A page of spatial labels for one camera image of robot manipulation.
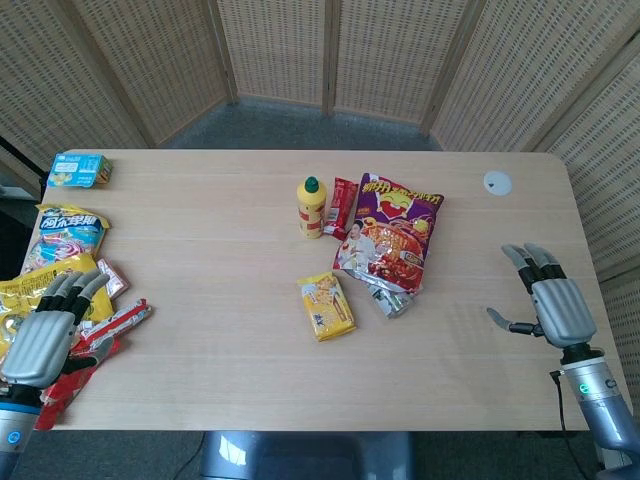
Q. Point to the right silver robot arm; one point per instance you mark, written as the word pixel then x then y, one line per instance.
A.
pixel 600 405

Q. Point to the blue and green box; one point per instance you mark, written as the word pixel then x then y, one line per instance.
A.
pixel 77 170

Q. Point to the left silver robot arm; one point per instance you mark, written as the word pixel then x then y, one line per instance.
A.
pixel 15 425

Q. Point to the yellow cracker pack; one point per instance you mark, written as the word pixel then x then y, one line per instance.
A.
pixel 327 307

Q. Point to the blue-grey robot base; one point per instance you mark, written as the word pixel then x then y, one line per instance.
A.
pixel 305 457

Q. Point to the red and white packet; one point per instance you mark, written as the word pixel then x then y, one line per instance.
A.
pixel 122 320

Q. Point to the woven wooden folding screen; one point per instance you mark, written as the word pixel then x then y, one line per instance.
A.
pixel 280 50

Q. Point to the small red-brown packet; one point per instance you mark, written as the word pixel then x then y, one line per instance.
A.
pixel 114 280

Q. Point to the red snack bag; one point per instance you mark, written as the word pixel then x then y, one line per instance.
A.
pixel 65 395

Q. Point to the Lux soap bundle pack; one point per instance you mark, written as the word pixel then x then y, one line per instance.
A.
pixel 390 302

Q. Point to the large yellow snack bag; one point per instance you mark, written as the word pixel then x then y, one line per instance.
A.
pixel 35 285

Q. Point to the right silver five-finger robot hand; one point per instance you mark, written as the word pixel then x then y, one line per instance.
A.
pixel 562 307

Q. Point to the yellow bottle with green cap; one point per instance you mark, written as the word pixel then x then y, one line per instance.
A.
pixel 312 207

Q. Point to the large purple red chip bag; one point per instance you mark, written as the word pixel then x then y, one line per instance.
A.
pixel 395 235

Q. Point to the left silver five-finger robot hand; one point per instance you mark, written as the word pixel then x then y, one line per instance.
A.
pixel 37 345

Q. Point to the blue yellow candy bag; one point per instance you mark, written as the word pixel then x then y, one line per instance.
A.
pixel 65 232

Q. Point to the small red sachet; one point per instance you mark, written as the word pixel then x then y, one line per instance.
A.
pixel 340 205

